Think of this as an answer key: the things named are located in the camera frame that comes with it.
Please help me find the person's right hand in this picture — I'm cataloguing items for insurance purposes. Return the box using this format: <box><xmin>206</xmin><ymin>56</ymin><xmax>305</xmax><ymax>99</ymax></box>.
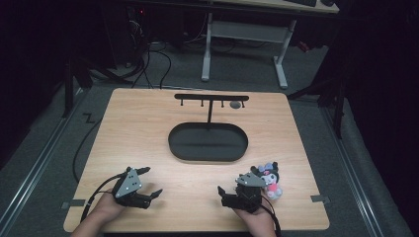
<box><xmin>232</xmin><ymin>198</ymin><xmax>276</xmax><ymax>232</ymax></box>

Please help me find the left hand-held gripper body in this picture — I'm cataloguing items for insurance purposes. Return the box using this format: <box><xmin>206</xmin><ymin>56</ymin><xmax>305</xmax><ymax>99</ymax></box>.
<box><xmin>111</xmin><ymin>167</ymin><xmax>153</xmax><ymax>210</ymax></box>

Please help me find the person's left hand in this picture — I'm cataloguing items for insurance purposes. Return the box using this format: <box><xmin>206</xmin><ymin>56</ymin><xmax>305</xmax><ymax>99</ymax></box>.
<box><xmin>93</xmin><ymin>190</ymin><xmax>127</xmax><ymax>226</ymax></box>

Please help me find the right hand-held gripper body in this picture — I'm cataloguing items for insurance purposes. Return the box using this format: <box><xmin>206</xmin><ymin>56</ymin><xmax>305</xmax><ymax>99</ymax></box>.
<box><xmin>225</xmin><ymin>172</ymin><xmax>268</xmax><ymax>214</ymax></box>

